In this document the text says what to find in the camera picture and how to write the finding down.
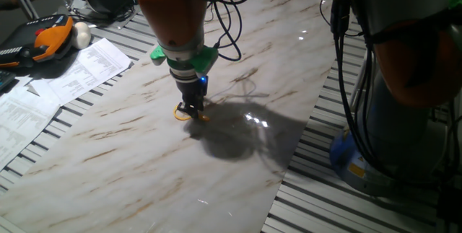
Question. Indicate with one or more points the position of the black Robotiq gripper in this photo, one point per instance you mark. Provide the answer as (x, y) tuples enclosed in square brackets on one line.
[(193, 90)]

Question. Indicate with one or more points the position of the white round ball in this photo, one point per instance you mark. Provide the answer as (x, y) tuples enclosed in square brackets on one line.
[(81, 35)]

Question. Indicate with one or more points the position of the printed white paper sheet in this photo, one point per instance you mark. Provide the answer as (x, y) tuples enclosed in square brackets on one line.
[(21, 121), (86, 67)]

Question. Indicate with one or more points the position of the orange black teach pendant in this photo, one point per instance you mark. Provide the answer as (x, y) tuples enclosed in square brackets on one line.
[(47, 42)]

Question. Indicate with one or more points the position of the black keyboard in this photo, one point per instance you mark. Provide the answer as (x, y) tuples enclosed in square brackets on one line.
[(5, 79)]

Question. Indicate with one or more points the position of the green camera mount bracket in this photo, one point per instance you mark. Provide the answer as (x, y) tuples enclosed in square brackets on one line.
[(205, 61)]

